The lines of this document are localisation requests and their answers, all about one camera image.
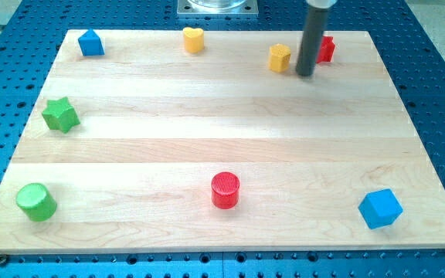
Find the blue perforated table plate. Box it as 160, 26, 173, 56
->
0, 0, 445, 277

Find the green cylinder block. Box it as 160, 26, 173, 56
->
15, 183, 58, 222

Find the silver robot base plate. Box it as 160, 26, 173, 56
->
177, 0, 259, 18

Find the blue cube block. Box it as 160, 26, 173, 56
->
358, 188, 403, 229

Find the red cylinder block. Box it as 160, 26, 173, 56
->
211, 171, 239, 209

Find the light wooden board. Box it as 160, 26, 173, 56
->
0, 29, 445, 254

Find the yellow heart block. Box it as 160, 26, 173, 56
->
182, 27, 205, 53

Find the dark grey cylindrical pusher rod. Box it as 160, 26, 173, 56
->
295, 5, 329, 76

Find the blue triangle block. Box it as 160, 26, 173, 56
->
78, 29, 105, 56

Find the green star block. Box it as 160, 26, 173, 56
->
42, 97, 80, 134

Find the red star block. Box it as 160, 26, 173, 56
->
316, 36, 335, 63

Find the yellow hexagon block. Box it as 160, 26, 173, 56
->
268, 44, 291, 73

